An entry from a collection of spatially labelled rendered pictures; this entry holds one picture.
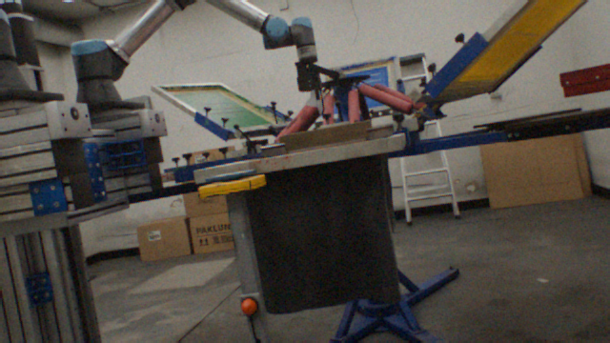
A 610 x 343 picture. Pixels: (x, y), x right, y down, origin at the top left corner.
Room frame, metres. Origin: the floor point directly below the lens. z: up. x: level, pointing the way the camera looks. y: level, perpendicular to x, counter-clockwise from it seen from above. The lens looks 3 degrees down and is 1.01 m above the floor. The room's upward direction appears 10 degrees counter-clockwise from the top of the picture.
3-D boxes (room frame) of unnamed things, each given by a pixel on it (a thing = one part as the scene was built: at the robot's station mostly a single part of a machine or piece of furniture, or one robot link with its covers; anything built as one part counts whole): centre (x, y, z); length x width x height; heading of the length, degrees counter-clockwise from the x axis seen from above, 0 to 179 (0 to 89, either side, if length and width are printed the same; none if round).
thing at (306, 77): (2.07, -0.08, 1.26); 0.09 x 0.08 x 0.12; 78
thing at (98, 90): (1.90, 0.66, 1.31); 0.15 x 0.15 x 0.10
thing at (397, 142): (1.85, -0.06, 0.97); 0.79 x 0.58 x 0.04; 168
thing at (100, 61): (1.91, 0.66, 1.42); 0.13 x 0.12 x 0.14; 3
